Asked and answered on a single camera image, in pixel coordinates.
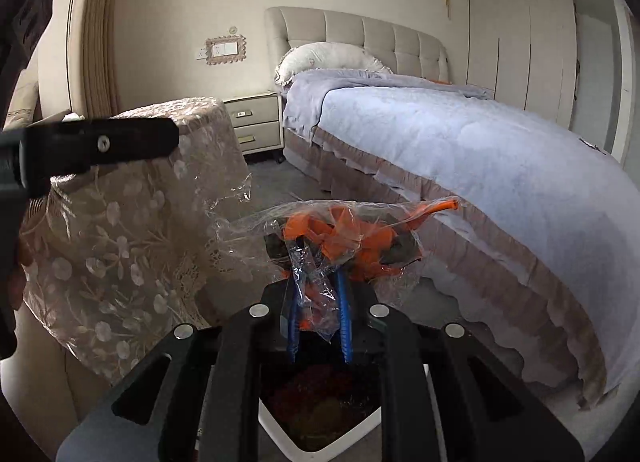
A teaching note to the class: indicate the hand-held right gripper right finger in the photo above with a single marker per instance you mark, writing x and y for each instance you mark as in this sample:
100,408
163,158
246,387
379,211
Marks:
346,322

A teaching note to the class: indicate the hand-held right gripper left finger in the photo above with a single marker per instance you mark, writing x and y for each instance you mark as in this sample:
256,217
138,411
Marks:
292,322

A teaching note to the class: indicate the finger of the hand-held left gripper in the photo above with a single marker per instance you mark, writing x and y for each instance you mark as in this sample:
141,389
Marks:
100,144

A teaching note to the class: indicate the clear orange-label plastic wrapper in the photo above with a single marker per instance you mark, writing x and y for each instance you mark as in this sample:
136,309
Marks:
345,237

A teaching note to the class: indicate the white trash bin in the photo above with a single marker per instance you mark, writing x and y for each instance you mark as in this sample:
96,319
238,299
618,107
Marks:
285,432

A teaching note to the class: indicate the beige cushion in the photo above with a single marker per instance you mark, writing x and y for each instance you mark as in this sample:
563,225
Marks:
22,102

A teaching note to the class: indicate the round table with embroidered cloth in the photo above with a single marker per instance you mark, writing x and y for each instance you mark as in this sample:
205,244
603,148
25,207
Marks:
125,242

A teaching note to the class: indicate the cream nightstand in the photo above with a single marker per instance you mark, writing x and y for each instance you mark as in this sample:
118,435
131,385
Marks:
257,134

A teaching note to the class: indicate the bed with grey bedding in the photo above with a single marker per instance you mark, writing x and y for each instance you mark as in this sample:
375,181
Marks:
450,142

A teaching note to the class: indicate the white ruffled pillow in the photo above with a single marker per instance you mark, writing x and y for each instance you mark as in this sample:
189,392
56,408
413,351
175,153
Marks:
330,57

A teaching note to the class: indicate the beige tufted headboard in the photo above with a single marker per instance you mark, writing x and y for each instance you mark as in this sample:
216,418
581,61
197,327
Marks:
350,27

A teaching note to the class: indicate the beige wardrobe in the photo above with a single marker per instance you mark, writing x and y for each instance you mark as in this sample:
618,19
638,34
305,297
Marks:
525,42

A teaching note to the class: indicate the white wall outlet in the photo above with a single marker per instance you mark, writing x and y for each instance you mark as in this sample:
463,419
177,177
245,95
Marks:
201,53

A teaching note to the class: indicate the framed wall switch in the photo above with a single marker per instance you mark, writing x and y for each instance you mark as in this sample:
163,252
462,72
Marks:
226,49

